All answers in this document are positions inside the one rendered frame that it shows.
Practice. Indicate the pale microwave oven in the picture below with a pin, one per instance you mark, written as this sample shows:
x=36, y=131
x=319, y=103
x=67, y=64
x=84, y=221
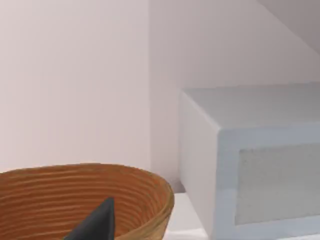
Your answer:
x=250, y=160

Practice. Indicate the brown woven basket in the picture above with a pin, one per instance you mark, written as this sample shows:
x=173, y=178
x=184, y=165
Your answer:
x=45, y=190

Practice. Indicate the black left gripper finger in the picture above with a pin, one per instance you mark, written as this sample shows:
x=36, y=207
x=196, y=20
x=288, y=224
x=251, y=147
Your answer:
x=100, y=222

